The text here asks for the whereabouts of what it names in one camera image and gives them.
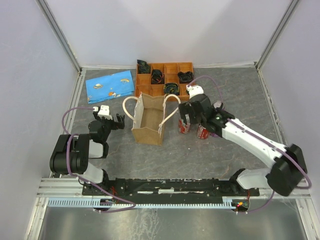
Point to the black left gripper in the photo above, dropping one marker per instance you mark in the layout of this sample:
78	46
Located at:
116	125

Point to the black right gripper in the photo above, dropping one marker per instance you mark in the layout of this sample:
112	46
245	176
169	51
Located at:
185	108

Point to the red soda can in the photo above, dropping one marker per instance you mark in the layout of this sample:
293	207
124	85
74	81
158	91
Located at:
202	132
183	127

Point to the red soda can back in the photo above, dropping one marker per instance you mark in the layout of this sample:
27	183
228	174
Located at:
183	127

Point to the burlap canvas tote bag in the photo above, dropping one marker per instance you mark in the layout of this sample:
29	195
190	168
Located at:
149	117

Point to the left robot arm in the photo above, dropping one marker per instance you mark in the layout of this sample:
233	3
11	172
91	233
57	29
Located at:
72	154

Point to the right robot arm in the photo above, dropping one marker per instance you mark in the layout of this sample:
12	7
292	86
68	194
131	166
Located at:
285	166

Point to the blue space-print cloth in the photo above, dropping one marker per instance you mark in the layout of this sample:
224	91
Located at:
109	87

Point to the dark rolled sock right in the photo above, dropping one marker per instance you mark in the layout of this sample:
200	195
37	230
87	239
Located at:
185	77

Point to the dark rolled sock front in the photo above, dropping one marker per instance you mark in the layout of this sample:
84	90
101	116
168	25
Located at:
171	88

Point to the wooden compartment tray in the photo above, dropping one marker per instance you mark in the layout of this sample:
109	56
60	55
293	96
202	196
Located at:
170	71

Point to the dark rolled sock middle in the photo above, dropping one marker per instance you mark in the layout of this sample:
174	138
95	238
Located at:
157	77

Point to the dark rolled sock back-left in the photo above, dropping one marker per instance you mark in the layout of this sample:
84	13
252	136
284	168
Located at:
143	67

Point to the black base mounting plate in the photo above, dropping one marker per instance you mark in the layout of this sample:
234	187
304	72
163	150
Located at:
176	191

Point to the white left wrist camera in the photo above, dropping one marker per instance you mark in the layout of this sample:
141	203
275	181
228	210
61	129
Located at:
103	111

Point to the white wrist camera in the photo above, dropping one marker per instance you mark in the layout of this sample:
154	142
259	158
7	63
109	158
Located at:
103	111
194	90

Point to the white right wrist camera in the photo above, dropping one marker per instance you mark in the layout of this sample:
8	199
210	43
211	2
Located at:
194	90

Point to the aluminium front rail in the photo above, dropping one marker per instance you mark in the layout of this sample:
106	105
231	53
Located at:
73	188

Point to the light blue cable duct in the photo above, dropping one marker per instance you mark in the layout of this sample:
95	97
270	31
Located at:
69	202

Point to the right aluminium corner post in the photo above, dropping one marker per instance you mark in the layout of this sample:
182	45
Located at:
293	4

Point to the aluminium corner post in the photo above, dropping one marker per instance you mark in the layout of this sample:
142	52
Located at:
293	4
45	8

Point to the left aluminium corner post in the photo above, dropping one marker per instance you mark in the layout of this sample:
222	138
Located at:
45	8

